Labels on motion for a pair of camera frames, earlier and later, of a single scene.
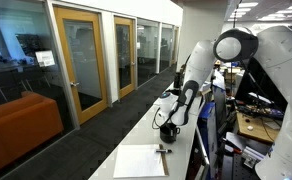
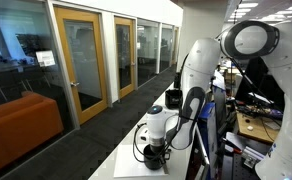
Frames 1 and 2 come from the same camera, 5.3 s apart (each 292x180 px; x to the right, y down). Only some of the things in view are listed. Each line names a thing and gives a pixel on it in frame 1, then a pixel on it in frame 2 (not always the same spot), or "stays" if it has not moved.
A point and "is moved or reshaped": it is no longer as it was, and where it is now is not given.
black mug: (168, 132) is moved or reshaped
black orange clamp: (230, 144) stays
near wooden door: (81, 35) stays
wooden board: (258, 127) stays
